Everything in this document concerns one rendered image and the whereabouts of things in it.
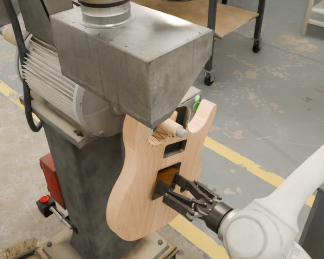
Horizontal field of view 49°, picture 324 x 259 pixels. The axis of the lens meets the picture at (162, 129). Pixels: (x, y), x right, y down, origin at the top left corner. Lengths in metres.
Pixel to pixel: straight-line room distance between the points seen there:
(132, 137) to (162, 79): 0.23
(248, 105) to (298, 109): 0.42
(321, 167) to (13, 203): 2.09
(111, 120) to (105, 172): 0.39
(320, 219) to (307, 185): 0.98
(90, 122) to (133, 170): 0.19
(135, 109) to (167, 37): 0.14
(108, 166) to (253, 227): 0.80
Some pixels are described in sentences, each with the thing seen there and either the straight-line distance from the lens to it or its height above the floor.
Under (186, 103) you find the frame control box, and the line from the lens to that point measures 1.23.
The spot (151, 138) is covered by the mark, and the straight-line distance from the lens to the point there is 0.92.
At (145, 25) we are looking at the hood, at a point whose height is 1.53.
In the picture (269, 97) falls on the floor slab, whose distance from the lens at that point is 3.38.
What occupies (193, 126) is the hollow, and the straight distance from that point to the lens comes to 1.04.
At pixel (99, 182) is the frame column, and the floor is 0.82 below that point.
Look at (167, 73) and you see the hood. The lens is 0.64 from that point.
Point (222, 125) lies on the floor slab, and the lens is 2.96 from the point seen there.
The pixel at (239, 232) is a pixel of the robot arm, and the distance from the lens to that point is 0.67.
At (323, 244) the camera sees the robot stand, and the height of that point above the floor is 0.40.
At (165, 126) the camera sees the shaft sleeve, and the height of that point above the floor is 1.26.
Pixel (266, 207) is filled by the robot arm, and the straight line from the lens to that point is 0.72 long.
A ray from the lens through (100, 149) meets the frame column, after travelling 1.29.
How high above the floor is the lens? 1.81
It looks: 39 degrees down
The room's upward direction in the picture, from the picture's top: 1 degrees counter-clockwise
